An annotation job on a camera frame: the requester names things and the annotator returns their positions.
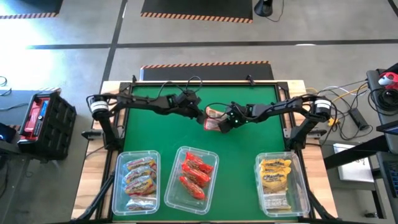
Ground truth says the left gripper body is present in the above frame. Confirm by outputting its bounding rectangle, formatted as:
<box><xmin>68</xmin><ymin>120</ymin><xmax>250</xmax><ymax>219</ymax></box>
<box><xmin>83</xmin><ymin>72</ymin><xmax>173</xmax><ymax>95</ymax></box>
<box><xmin>169</xmin><ymin>90</ymin><xmax>203</xmax><ymax>118</ymax></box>

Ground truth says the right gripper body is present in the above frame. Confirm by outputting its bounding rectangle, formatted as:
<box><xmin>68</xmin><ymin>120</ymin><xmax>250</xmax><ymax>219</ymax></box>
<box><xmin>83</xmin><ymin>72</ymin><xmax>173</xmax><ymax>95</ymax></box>
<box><xmin>225</xmin><ymin>104</ymin><xmax>254</xmax><ymax>128</ymax></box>

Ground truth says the red Maruchan ramen packet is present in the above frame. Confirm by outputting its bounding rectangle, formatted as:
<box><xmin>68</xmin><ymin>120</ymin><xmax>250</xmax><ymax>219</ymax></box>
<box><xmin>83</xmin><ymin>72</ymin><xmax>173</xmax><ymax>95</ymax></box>
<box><xmin>203</xmin><ymin>106</ymin><xmax>229</xmax><ymax>131</ymax></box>

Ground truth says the yellow Saucy Noods packet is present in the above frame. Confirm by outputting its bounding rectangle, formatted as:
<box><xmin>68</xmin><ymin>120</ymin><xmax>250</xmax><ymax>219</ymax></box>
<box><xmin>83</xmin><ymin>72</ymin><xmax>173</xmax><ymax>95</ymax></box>
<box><xmin>259</xmin><ymin>158</ymin><xmax>292</xmax><ymax>169</ymax></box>
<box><xmin>260</xmin><ymin>166</ymin><xmax>292</xmax><ymax>177</ymax></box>

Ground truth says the yellow Maruchan ramen packet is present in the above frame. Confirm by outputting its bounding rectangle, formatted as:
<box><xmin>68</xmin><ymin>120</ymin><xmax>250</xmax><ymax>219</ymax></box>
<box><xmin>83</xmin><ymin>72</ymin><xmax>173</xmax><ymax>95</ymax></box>
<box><xmin>261</xmin><ymin>172</ymin><xmax>289</xmax><ymax>194</ymax></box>
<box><xmin>263</xmin><ymin>192</ymin><xmax>292</xmax><ymax>211</ymax></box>

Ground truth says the blue-edged Maruchan ramen packet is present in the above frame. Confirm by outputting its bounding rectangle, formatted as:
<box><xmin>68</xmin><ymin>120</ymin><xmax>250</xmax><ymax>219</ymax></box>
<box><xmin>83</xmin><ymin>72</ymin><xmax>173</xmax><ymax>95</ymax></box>
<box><xmin>126</xmin><ymin>156</ymin><xmax>158</xmax><ymax>171</ymax></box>
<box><xmin>123</xmin><ymin>166</ymin><xmax>158</xmax><ymax>184</ymax></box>
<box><xmin>124</xmin><ymin>177</ymin><xmax>157</xmax><ymax>197</ymax></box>

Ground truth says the clear plastic bin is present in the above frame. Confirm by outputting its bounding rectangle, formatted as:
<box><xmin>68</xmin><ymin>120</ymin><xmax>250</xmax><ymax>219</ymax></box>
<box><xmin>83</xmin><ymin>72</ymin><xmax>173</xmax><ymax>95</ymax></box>
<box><xmin>111</xmin><ymin>149</ymin><xmax>162</xmax><ymax>216</ymax></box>
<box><xmin>164</xmin><ymin>146</ymin><xmax>220</xmax><ymax>215</ymax></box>
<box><xmin>254</xmin><ymin>151</ymin><xmax>311</xmax><ymax>218</ymax></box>

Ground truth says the black lamp base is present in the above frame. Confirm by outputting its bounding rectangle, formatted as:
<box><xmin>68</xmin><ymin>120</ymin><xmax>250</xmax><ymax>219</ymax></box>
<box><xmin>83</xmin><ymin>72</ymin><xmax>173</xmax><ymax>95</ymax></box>
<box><xmin>254</xmin><ymin>0</ymin><xmax>274</xmax><ymax>18</ymax></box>

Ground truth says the black metal bar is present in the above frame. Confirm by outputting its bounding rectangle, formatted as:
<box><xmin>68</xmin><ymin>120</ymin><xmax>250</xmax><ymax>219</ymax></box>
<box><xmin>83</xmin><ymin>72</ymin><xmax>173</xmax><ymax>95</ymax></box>
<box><xmin>323</xmin><ymin>134</ymin><xmax>393</xmax><ymax>170</ymax></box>

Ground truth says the black plastic crate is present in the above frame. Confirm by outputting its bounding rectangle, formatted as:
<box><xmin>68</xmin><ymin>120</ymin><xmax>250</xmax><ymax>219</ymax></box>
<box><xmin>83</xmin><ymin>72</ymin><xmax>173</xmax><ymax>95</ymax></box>
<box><xmin>17</xmin><ymin>91</ymin><xmax>78</xmax><ymax>162</ymax></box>

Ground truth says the white paper sheet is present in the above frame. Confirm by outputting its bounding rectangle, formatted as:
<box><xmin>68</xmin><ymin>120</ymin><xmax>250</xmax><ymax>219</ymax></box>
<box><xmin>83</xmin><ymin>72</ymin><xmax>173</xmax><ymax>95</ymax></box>
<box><xmin>333</xmin><ymin>142</ymin><xmax>376</xmax><ymax>184</ymax></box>

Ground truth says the black side desk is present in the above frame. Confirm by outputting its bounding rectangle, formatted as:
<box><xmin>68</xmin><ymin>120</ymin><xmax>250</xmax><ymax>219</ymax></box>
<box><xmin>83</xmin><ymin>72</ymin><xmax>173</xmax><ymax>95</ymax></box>
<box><xmin>366</xmin><ymin>63</ymin><xmax>398</xmax><ymax>147</ymax></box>

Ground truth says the red toolbox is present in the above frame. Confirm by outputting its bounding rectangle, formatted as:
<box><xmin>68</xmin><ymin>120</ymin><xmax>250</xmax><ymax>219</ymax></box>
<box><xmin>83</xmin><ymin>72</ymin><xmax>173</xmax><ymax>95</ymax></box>
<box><xmin>24</xmin><ymin>96</ymin><xmax>51</xmax><ymax>133</ymax></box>

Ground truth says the red and white device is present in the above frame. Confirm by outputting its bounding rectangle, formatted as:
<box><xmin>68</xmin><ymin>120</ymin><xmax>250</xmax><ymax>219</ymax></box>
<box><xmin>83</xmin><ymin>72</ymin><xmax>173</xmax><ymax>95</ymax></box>
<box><xmin>378</xmin><ymin>72</ymin><xmax>398</xmax><ymax>91</ymax></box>

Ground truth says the black device blue light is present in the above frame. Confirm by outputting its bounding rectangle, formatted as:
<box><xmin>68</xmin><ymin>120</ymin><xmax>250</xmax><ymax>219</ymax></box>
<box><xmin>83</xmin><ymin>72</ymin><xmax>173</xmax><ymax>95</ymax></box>
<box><xmin>0</xmin><ymin>122</ymin><xmax>18</xmax><ymax>144</ymax></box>

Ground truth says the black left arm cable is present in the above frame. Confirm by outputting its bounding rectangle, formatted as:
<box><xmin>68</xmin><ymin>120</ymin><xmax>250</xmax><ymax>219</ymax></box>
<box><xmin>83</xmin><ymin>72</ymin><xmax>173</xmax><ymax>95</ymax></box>
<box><xmin>157</xmin><ymin>76</ymin><xmax>203</xmax><ymax>100</ymax></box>

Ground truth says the yellow cable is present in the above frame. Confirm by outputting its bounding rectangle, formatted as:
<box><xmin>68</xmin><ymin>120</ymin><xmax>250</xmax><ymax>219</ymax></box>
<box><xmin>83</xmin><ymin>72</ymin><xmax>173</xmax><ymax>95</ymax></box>
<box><xmin>326</xmin><ymin>84</ymin><xmax>369</xmax><ymax>127</ymax></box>

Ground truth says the white cable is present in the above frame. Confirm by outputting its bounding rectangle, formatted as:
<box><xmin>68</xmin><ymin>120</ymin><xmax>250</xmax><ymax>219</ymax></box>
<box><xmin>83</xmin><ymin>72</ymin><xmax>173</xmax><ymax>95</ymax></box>
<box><xmin>306</xmin><ymin>86</ymin><xmax>352</xmax><ymax>96</ymax></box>

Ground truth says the black aluminium table frame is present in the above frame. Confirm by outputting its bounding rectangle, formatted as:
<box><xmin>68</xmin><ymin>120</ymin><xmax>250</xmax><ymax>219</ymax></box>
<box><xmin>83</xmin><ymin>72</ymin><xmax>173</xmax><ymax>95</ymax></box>
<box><xmin>74</xmin><ymin>74</ymin><xmax>336</xmax><ymax>224</ymax></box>

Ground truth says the coiled black cable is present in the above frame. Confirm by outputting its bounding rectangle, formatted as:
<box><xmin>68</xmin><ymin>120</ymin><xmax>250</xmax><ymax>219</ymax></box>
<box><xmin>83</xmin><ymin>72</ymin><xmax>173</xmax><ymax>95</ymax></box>
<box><xmin>368</xmin><ymin>88</ymin><xmax>398</xmax><ymax>112</ymax></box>

